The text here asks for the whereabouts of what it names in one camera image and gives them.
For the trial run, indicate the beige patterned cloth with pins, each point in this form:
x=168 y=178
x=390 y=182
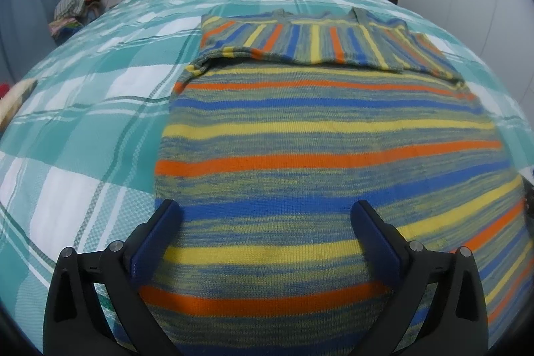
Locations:
x=16 y=97

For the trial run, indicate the red cloth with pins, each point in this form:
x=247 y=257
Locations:
x=4 y=91

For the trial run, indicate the pile of mixed clothes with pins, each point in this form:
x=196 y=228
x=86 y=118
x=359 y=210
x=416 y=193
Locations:
x=75 y=5

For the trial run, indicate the striped knitted sweater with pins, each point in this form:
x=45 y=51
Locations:
x=329 y=156

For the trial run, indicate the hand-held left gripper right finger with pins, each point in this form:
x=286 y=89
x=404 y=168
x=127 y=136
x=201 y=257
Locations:
x=377 y=235

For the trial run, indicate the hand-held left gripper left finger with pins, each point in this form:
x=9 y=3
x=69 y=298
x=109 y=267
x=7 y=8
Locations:
x=156 y=233

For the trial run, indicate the green plaid bed sheet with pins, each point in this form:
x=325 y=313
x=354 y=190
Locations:
x=104 y=97

